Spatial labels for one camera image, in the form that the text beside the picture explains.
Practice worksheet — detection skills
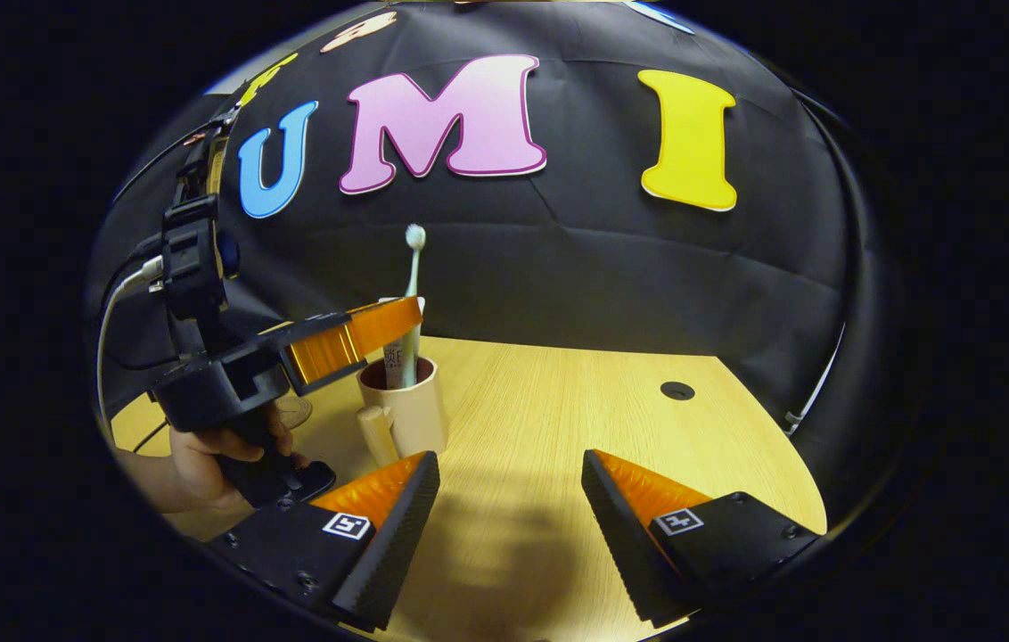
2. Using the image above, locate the round wooden coaster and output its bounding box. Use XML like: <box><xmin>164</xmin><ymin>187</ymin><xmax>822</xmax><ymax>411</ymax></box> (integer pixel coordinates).
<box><xmin>275</xmin><ymin>395</ymin><xmax>315</xmax><ymax>431</ymax></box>

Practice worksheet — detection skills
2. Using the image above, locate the white cable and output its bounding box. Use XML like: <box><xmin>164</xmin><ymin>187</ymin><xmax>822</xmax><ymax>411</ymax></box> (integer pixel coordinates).
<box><xmin>783</xmin><ymin>323</ymin><xmax>847</xmax><ymax>436</ymax></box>

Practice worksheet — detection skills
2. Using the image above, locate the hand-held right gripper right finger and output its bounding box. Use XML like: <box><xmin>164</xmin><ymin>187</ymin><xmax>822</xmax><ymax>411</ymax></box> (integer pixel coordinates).
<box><xmin>581</xmin><ymin>449</ymin><xmax>826</xmax><ymax>627</ymax></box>

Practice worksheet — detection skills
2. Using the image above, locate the black backdrop cloth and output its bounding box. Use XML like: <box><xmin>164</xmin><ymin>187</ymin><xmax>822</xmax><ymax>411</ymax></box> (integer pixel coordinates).
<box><xmin>86</xmin><ymin>0</ymin><xmax>906</xmax><ymax>536</ymax></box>

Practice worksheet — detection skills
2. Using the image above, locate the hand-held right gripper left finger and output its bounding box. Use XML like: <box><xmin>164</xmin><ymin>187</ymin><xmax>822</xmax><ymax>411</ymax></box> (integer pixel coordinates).
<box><xmin>206</xmin><ymin>450</ymin><xmax>441</xmax><ymax>632</ymax></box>

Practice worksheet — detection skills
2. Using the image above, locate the beige cup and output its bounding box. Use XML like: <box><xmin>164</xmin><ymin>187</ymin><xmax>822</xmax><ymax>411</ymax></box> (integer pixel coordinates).
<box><xmin>357</xmin><ymin>355</ymin><xmax>450</xmax><ymax>468</ymax></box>

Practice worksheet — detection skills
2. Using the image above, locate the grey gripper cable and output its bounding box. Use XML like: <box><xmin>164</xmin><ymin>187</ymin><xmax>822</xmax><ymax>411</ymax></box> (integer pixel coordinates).
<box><xmin>96</xmin><ymin>257</ymin><xmax>167</xmax><ymax>429</ymax></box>

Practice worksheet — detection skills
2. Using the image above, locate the white toothpaste tube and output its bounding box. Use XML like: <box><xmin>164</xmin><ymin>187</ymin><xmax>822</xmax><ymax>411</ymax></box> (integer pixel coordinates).
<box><xmin>380</xmin><ymin>297</ymin><xmax>425</xmax><ymax>390</ymax></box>

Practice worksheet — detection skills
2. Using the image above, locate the pale green toothbrush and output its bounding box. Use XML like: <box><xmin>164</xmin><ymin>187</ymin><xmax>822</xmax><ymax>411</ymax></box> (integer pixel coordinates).
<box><xmin>401</xmin><ymin>223</ymin><xmax>427</xmax><ymax>389</ymax></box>

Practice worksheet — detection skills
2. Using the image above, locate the wooden desktop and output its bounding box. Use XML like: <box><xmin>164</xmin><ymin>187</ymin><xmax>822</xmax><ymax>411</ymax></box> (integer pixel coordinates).
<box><xmin>110</xmin><ymin>334</ymin><xmax>829</xmax><ymax>642</ymax></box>

